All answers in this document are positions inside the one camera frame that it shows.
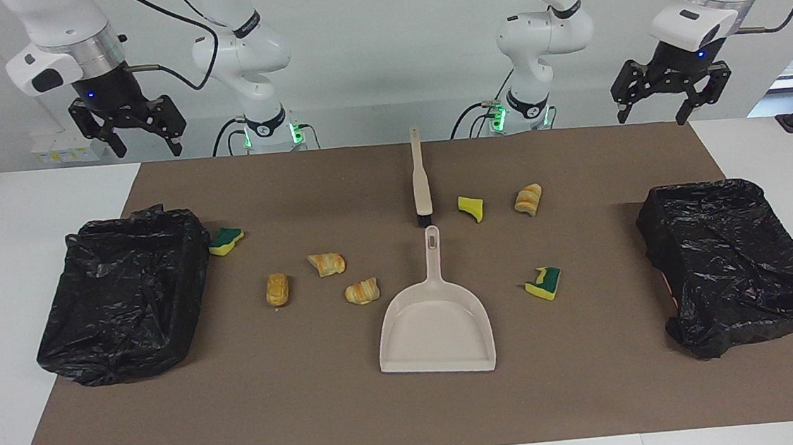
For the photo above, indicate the oval golden toy bread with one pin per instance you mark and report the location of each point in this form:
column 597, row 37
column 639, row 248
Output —
column 277, row 289

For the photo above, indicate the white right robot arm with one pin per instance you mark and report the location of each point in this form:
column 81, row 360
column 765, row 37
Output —
column 241, row 51

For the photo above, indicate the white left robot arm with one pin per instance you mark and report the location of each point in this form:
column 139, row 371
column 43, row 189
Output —
column 544, row 27

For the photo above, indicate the small yellow sponge piece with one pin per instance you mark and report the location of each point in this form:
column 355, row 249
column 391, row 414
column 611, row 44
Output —
column 472, row 208

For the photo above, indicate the white power socket boxes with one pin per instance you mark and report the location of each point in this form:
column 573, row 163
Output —
column 51, row 152

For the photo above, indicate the beige plastic dustpan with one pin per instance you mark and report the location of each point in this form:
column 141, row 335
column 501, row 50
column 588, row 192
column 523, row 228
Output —
column 437, row 332

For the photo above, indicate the brown table mat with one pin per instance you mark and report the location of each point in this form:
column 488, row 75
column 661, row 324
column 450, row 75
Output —
column 311, row 399

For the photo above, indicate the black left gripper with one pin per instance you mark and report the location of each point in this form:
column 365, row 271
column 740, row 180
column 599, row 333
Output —
column 678, row 66

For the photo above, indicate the bin with black bag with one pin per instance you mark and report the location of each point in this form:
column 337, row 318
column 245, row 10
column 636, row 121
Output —
column 127, row 307
column 725, row 267

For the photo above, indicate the green and yellow sponge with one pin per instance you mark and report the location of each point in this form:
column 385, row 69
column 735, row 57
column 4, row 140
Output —
column 226, row 241
column 544, row 285

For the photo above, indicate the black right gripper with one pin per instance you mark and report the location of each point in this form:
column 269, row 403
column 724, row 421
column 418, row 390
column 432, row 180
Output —
column 114, row 96

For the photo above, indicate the pale toy bread piece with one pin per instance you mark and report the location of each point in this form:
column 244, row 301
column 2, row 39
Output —
column 528, row 199

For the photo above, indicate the beige hand brush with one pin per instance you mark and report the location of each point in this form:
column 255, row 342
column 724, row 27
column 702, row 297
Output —
column 421, row 178

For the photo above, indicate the toy croissant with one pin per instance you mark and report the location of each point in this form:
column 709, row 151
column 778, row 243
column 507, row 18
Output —
column 327, row 264
column 362, row 292

